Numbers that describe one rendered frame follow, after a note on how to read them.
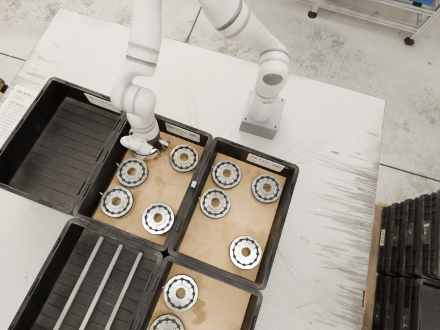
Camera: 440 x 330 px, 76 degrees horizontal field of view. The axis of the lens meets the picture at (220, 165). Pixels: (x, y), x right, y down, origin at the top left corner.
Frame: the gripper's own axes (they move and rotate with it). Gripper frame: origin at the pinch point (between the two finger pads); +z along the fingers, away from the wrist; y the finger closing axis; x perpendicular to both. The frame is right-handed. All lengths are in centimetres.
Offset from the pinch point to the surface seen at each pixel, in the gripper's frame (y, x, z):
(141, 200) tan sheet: -3.8, 17.9, 3.4
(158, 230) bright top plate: -13.7, 24.9, 0.2
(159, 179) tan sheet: -6.2, 9.1, 3.5
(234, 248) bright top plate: -38.0, 21.2, -0.4
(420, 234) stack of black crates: -122, -19, 36
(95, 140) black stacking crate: 20.8, 4.3, 4.3
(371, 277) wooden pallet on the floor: -123, 3, 70
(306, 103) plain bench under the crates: -48, -50, 16
